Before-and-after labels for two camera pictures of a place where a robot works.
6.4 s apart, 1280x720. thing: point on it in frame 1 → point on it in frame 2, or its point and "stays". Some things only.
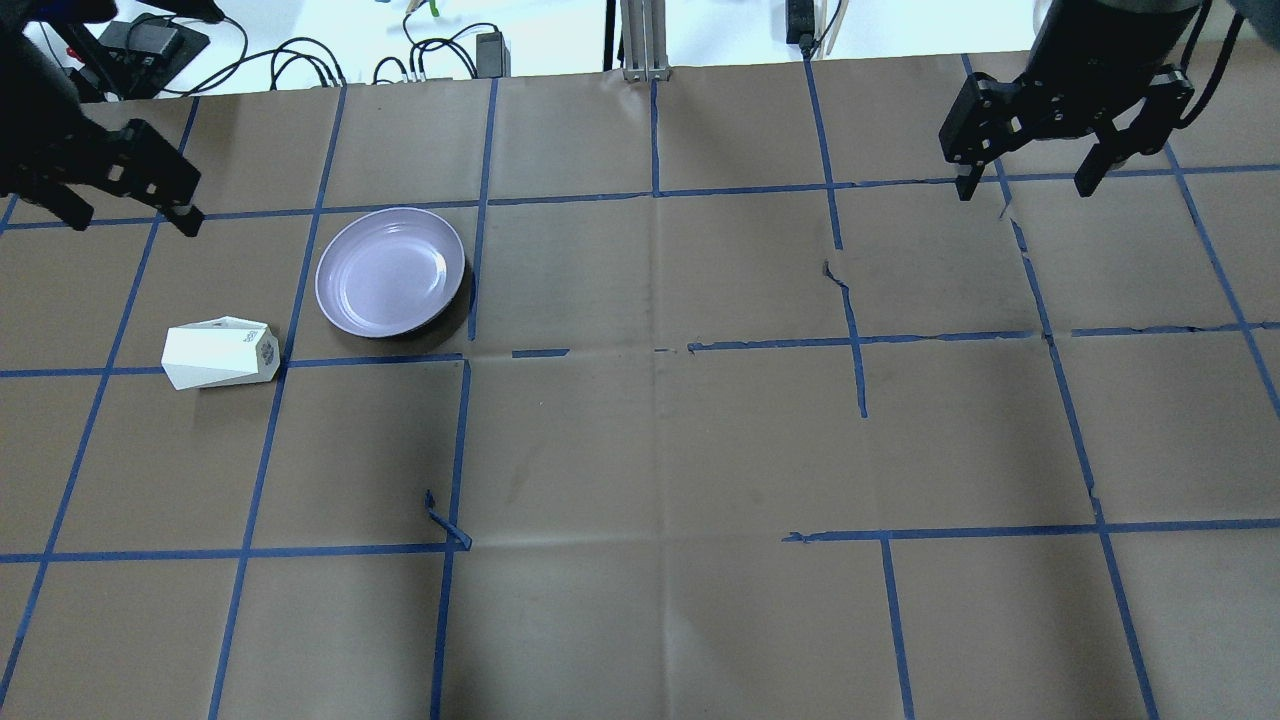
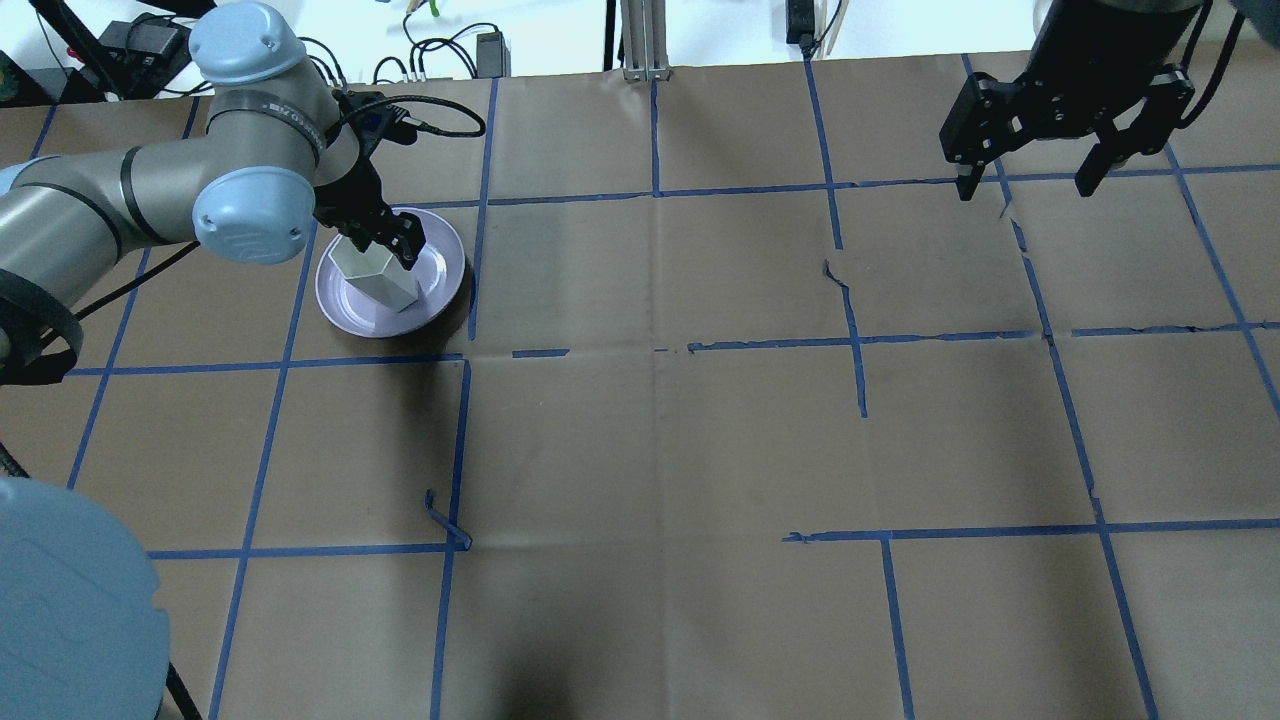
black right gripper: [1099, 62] stays
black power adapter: [493, 59] stays
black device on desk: [143, 56] stays
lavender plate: [386, 271] stays
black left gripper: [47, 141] → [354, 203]
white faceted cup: [219, 352] → [376, 273]
